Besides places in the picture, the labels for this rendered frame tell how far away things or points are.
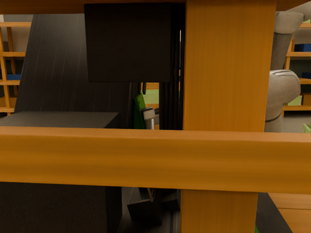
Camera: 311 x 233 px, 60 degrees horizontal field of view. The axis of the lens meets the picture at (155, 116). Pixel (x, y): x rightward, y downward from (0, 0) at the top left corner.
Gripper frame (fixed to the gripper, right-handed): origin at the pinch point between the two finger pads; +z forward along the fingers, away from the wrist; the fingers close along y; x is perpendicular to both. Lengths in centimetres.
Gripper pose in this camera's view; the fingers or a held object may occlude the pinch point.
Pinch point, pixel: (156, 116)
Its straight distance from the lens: 82.2
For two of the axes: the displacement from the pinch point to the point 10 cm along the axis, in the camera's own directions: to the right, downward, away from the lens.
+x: 1.2, 8.2, -5.6
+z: -9.6, 2.3, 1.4
